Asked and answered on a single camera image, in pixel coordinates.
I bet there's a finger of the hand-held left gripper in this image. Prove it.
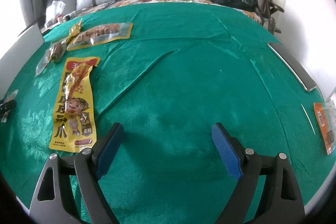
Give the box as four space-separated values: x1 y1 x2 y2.
0 101 16 112

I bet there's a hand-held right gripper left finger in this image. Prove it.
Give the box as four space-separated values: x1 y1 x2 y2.
29 122 124 224

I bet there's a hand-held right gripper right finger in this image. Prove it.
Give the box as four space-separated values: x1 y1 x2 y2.
211 122 306 224

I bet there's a small crinkled snack packet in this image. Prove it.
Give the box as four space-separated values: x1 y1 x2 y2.
0 90 19 123

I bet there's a white cardboard box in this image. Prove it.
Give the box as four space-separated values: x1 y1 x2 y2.
0 23 45 94

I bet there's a yellow cartoon snack packet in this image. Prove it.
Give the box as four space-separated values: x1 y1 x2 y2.
49 56 102 153

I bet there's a small clear brown snack packet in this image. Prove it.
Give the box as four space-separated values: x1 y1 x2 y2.
35 40 69 77

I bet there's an orange snack packet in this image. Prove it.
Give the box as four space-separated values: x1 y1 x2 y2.
314 102 336 155

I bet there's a crinkled gold snack packet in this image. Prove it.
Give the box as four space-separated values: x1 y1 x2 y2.
68 18 83 42

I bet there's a clear yellow-edged nut packet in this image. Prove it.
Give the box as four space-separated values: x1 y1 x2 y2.
67 22 133 51

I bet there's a green cloth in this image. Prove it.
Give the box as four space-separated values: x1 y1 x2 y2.
0 1 331 224

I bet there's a thin white strip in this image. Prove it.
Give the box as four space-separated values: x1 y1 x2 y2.
301 105 315 133

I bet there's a clear plastic bag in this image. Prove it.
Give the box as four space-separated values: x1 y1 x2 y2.
45 1 66 28

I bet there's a grey laptop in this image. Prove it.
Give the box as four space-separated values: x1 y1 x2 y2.
268 42 319 92

